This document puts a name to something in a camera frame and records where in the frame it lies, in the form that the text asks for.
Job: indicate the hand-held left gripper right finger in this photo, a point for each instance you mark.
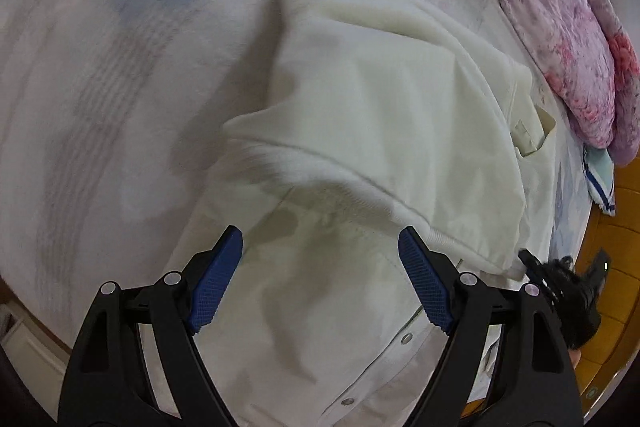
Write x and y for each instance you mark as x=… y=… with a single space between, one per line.
x=425 y=279

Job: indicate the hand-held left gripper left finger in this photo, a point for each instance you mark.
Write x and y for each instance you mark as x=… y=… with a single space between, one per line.
x=217 y=279

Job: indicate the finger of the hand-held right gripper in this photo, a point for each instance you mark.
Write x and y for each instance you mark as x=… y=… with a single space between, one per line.
x=534 y=268

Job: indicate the white button-up shirt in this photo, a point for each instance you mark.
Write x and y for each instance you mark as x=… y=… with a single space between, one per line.
x=375 y=107

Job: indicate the white blue striped cloth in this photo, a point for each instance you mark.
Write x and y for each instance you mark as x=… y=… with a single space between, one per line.
x=600 y=177

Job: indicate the white printed bed sheet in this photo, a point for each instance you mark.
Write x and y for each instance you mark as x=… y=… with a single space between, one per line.
x=100 y=107

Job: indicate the pink floral blanket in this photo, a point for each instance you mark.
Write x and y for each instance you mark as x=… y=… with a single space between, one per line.
x=550 y=7

